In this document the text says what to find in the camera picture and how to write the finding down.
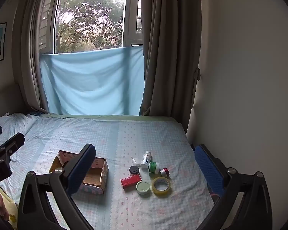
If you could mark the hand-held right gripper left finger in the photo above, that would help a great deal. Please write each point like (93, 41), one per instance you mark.
(80, 172)

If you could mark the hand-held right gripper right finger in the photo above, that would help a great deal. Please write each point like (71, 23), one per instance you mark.
(210, 172)

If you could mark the cardboard box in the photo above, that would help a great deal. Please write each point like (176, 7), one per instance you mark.
(98, 170)

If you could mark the small silver jar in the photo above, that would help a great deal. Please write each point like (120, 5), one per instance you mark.
(164, 171)

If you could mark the red carton box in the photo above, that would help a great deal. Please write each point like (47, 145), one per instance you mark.
(130, 181)

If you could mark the yellow packing tape roll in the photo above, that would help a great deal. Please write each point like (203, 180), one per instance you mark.
(161, 194)

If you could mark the black lid jar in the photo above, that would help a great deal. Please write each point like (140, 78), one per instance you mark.
(134, 170)

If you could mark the green label white jar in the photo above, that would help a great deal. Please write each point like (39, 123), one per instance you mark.
(153, 167)

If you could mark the white pill bottle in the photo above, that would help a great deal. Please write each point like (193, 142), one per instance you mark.
(146, 160)

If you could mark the person's left hand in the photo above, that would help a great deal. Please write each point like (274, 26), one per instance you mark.
(0, 202)

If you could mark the blue floral pillow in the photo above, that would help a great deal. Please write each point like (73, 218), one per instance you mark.
(12, 124)

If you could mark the yellow patterned cloth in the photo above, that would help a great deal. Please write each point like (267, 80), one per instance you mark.
(12, 210)

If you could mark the small white case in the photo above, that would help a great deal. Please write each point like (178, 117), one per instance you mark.
(136, 161)

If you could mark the green mattress pad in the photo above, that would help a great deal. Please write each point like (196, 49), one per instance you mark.
(110, 117)

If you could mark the pale green lid jar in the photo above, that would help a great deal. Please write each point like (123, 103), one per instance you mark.
(143, 187)

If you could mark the blue checked floral bed sheet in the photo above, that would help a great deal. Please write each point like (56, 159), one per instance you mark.
(134, 136)

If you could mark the brown curtain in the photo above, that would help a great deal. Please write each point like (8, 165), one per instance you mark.
(28, 52)
(170, 52)

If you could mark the light blue hanging cloth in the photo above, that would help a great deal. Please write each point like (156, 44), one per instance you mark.
(91, 81)

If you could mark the window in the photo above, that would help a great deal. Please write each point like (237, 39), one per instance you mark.
(130, 28)

